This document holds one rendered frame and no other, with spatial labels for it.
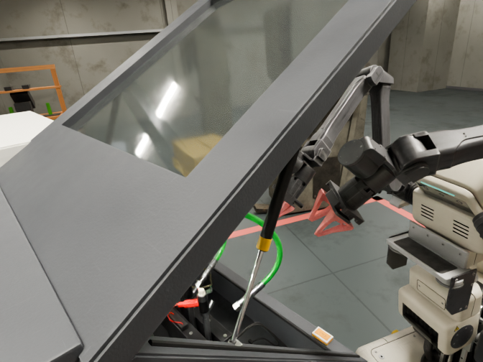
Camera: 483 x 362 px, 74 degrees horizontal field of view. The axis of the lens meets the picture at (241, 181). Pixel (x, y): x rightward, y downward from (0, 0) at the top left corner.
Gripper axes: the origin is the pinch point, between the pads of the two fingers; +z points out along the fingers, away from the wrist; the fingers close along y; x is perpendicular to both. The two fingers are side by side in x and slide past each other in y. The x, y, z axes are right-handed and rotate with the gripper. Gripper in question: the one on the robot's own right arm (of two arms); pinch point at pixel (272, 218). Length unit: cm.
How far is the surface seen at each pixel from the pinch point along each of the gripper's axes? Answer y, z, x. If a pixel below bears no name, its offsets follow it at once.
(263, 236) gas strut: 36, 2, 41
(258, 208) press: -156, 3, -202
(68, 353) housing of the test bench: 55, 19, 50
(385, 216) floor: -237, -68, -123
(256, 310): -19.3, 29.1, -0.9
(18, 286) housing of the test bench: 59, 22, 37
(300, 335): -20.4, 23.8, 17.3
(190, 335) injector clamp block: 4.6, 41.0, 5.2
